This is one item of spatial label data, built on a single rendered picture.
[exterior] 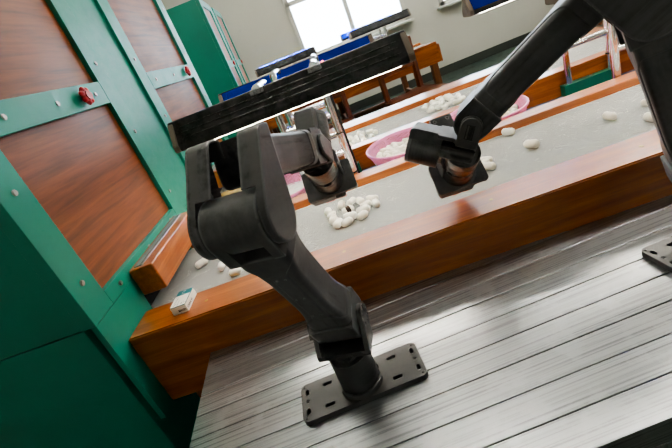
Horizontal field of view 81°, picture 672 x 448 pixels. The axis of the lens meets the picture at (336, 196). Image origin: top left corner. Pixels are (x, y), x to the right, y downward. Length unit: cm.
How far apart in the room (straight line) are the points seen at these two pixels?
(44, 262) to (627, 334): 92
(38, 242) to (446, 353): 72
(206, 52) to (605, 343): 343
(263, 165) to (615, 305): 56
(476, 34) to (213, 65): 425
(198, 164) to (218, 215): 6
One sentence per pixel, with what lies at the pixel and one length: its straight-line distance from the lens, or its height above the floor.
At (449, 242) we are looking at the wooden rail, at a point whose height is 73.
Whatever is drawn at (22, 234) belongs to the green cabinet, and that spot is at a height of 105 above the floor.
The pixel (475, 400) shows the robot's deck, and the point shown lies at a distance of 62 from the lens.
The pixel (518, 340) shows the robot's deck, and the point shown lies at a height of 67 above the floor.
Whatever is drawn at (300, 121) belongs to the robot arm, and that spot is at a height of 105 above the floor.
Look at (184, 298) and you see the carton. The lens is 92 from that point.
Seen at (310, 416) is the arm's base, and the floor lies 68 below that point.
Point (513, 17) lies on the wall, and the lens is 696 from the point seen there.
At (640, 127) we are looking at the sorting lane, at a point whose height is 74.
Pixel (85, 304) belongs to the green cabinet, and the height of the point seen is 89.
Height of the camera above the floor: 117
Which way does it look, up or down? 21 degrees down
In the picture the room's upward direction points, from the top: 22 degrees counter-clockwise
